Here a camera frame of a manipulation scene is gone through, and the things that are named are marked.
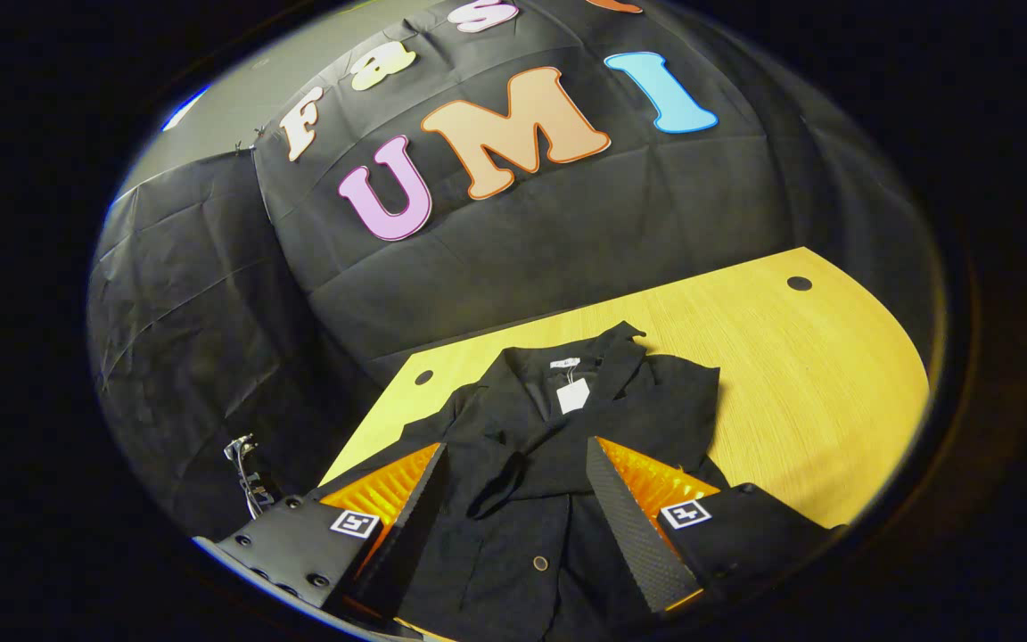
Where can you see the black button-up jacket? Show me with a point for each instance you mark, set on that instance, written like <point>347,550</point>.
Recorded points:
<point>531,464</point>

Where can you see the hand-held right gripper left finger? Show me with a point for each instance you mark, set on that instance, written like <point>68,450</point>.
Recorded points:
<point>406,530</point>

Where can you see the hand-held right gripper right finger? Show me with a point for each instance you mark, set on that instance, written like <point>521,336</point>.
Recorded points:
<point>634,535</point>

